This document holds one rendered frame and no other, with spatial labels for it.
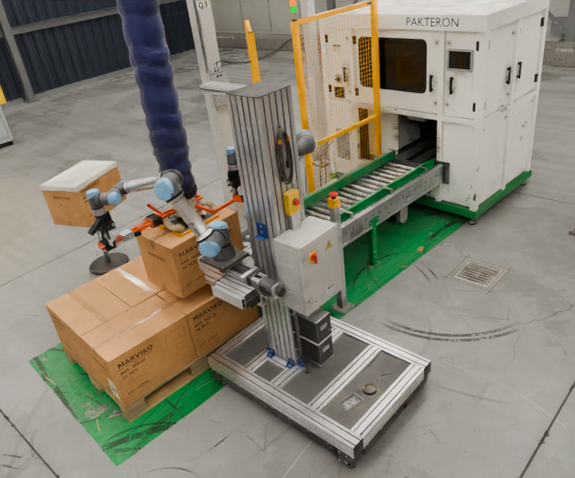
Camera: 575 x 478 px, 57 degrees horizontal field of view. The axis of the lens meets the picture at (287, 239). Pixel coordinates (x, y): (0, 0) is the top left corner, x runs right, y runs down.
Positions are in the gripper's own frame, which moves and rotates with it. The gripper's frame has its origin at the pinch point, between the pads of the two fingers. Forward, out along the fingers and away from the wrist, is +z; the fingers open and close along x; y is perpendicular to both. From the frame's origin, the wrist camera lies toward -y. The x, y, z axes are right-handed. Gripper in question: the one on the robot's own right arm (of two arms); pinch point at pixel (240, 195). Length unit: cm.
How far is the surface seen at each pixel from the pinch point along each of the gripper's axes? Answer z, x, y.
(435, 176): 63, 29, -225
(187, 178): -20.2, -15.6, 29.6
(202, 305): 68, -5, 45
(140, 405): 116, -10, 107
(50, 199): 35, -211, 44
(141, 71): -91, -21, 43
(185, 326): 77, -7, 61
